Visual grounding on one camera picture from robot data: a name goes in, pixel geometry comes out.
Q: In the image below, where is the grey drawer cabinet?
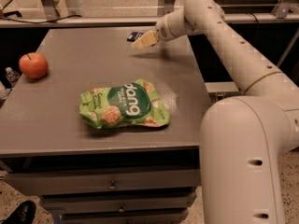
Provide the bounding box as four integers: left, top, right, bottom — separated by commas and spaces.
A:
0, 28, 210, 224

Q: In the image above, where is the top grey drawer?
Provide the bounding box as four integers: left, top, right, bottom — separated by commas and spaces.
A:
4, 165, 200, 196

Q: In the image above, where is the metal frame rail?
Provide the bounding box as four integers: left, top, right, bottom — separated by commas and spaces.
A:
0, 13, 299, 28

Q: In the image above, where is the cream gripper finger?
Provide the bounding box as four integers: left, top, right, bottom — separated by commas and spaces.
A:
132, 30, 159, 49

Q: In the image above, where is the red apple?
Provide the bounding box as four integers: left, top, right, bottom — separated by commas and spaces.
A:
19, 52, 49, 79

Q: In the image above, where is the grey drawer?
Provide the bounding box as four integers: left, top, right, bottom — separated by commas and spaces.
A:
4, 165, 200, 196
62, 208, 188, 224
41, 191, 196, 214

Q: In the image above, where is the dark blue rxbar wrapper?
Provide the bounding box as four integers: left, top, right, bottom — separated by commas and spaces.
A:
127, 32, 143, 42

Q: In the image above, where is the bottom grey drawer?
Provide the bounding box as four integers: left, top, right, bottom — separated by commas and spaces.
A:
62, 208, 188, 224

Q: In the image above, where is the black cable on rail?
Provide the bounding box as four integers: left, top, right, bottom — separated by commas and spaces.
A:
0, 10, 82, 24

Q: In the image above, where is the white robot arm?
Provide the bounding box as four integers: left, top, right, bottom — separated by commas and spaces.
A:
133, 0, 299, 224

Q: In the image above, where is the green rice chip bag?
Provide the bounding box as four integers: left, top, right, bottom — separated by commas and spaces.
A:
79, 79, 170, 129

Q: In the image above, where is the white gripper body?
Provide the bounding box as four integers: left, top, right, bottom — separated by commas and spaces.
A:
155, 8, 188, 41

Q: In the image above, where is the black shoe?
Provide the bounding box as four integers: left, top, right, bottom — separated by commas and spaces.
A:
1, 201, 36, 224

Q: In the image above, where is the clear plastic water bottle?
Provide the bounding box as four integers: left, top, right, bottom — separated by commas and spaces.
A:
6, 67, 21, 87

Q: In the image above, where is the middle grey drawer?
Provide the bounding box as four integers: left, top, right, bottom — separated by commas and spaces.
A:
41, 191, 196, 214

